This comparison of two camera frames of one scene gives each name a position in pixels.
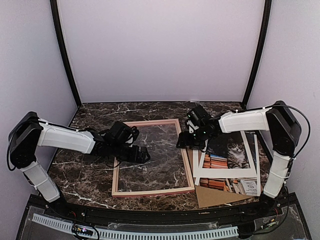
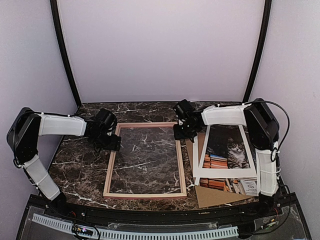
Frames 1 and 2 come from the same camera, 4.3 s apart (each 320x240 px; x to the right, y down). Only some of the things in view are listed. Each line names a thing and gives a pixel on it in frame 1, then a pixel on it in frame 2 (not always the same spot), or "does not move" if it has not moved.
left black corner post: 54,11 does not move
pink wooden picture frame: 136,193 -> 115,157
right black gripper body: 197,140 -> 185,133
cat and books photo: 227,150 does not move
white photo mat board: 254,171 does not move
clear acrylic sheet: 166,167 does not move
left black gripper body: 125,156 -> 105,143
